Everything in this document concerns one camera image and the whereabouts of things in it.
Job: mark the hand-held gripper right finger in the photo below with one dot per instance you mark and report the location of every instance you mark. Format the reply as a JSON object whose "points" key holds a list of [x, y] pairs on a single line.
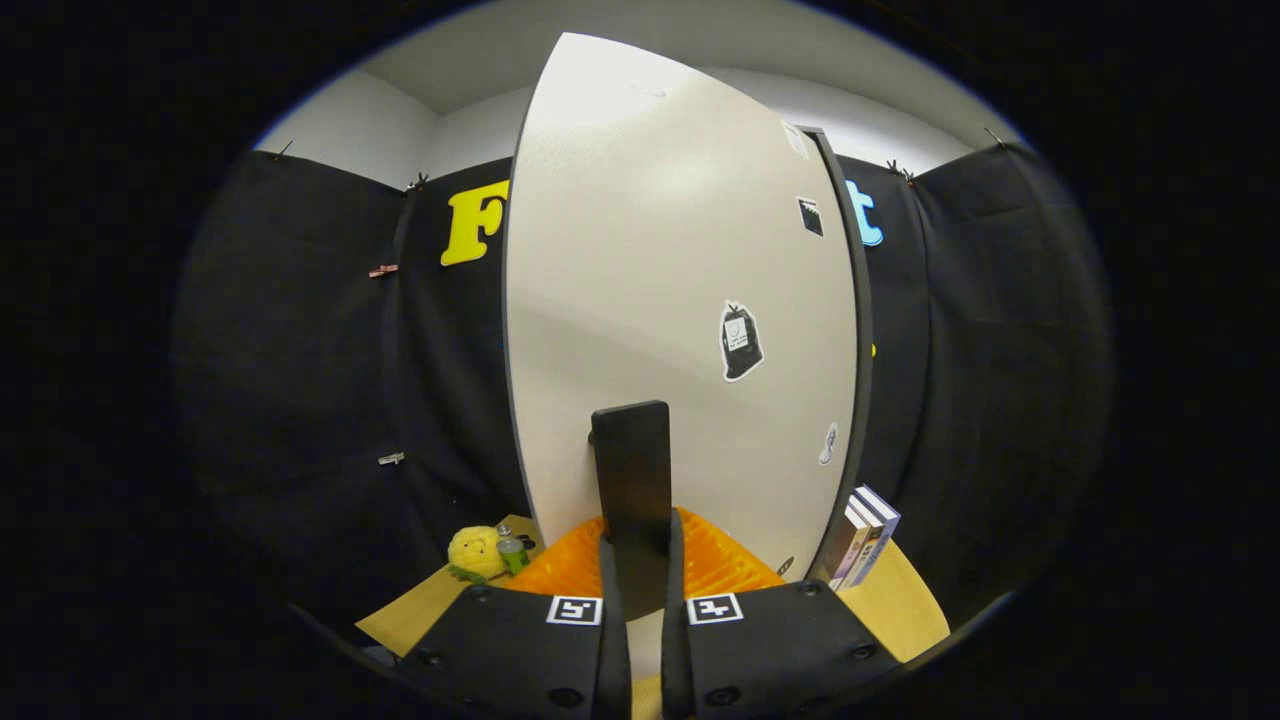
{"points": [[675, 650]]}

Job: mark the beige shoe cabinet door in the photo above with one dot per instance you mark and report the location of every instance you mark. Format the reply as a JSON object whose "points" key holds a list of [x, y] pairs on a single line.
{"points": [[640, 250]]}

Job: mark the black backdrop cloth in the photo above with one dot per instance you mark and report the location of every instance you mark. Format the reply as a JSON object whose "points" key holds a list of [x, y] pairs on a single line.
{"points": [[300, 400]]}

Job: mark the green drink bottle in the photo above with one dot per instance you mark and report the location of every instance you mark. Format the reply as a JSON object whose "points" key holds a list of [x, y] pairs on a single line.
{"points": [[513, 555]]}

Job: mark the grey shoe cabinet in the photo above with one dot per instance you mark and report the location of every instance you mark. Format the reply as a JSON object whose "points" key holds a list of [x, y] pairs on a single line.
{"points": [[865, 330]]}

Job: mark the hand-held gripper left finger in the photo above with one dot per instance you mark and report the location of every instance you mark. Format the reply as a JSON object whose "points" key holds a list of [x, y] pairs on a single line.
{"points": [[615, 650]]}

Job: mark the yellow pineapple plush toy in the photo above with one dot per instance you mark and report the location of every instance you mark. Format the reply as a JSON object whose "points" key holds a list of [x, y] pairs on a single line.
{"points": [[475, 553]]}

